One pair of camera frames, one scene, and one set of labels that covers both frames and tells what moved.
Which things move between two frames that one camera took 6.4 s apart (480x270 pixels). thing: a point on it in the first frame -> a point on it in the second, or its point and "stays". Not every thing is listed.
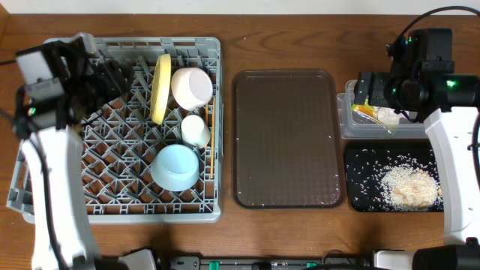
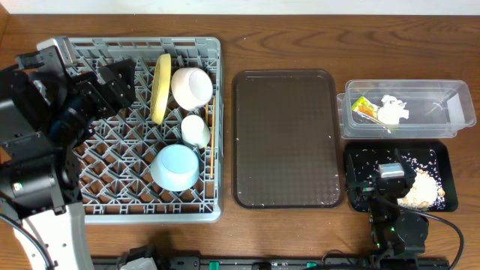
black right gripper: [380, 81] -> [366, 191]
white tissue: [388, 116] stays
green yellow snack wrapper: [369, 111] stays
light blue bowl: [175, 167] stays
